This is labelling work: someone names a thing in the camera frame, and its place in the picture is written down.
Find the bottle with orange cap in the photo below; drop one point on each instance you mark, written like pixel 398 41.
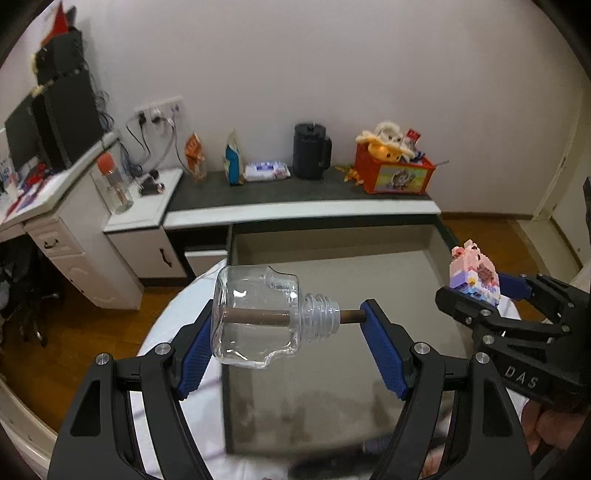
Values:
pixel 108 169

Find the black kettle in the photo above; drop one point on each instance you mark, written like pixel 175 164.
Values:
pixel 312 152

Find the white desk with drawers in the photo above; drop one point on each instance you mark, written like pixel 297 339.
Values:
pixel 65 219

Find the low black top bench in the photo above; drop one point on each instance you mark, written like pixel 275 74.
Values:
pixel 297 220

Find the white striped round table cover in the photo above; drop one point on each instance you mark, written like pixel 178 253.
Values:
pixel 258 315

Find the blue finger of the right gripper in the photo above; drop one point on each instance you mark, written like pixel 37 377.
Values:
pixel 514 287
pixel 463 308

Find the small black device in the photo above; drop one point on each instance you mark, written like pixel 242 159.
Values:
pixel 151 185

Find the yellow white plush toy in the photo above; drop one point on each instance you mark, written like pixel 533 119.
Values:
pixel 386 143

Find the red toy crate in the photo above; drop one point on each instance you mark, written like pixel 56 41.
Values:
pixel 382 177

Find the black office chair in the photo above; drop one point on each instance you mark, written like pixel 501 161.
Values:
pixel 30 289

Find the wall power strip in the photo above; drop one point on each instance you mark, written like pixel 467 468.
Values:
pixel 171 107

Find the black computer tower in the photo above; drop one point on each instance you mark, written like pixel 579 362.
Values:
pixel 66 120

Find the pink block pig figure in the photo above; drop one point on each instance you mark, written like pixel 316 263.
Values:
pixel 472 273

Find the orange snack bag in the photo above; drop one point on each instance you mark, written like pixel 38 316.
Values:
pixel 195 159

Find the right hand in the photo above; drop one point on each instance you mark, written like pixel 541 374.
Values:
pixel 557 429

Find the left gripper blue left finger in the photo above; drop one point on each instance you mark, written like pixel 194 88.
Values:
pixel 97 439

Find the wet wipes pack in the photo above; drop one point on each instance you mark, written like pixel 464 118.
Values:
pixel 266 171

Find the white low cabinet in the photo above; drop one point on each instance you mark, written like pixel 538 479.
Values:
pixel 138 233

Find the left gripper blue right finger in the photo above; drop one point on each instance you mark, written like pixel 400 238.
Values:
pixel 485 438

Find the black computer monitor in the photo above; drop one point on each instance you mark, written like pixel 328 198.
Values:
pixel 22 135

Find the black box on tower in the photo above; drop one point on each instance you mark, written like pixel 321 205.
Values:
pixel 62 55

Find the blue white snack bag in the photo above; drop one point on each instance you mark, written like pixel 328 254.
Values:
pixel 232 161

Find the clear glass refill bottle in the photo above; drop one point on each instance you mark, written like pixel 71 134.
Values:
pixel 260 315

